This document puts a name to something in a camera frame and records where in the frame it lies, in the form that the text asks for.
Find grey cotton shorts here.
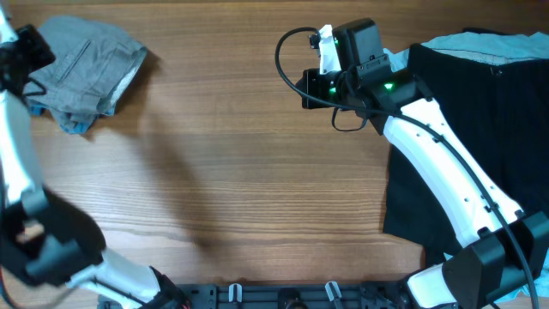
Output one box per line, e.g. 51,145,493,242
27,15,148,114

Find light blue t-shirt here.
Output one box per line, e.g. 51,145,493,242
383,31,549,304

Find right black camera cable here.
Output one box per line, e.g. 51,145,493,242
274,27,541,309

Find black shorts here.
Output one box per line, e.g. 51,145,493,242
382,27,549,270

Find left black camera cable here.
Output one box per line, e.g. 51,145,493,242
0,265,78,309

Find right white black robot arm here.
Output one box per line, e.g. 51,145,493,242
293,18,548,308

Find black camera cable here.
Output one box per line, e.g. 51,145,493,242
274,27,541,309
0,265,78,309

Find blue denim jeans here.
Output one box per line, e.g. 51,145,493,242
28,104,116,135

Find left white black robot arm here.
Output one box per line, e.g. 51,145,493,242
1,8,191,308

